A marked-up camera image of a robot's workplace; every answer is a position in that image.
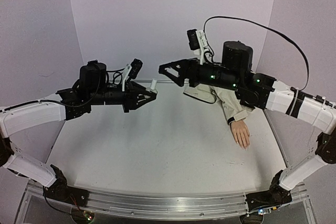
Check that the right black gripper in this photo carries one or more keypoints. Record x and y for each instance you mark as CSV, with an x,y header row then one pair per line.
x,y
192,72

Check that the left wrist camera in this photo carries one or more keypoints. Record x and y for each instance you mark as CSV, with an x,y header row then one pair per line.
x,y
130,72

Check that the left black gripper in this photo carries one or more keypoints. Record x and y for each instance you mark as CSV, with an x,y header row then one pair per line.
x,y
138,89

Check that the mannequin hand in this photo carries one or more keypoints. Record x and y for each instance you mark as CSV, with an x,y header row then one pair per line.
x,y
240,133

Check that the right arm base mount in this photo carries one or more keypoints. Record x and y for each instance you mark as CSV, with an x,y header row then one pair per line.
x,y
275,196

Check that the white nail polish bottle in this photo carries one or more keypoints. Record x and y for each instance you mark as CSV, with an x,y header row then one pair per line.
x,y
152,87

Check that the aluminium front rail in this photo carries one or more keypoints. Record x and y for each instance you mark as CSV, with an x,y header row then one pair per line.
x,y
96,206

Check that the beige jacket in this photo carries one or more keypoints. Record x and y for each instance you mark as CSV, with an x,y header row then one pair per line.
x,y
234,109

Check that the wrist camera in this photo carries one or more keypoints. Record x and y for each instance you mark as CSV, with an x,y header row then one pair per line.
x,y
130,72
199,45

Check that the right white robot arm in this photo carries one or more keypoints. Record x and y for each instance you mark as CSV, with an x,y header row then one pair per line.
x,y
315,110

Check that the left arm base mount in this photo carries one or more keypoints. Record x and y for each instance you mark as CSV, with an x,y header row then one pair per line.
x,y
62,192

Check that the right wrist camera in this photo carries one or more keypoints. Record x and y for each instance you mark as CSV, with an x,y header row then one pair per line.
x,y
199,45

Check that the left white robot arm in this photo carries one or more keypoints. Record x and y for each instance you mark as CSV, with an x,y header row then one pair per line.
x,y
23,116

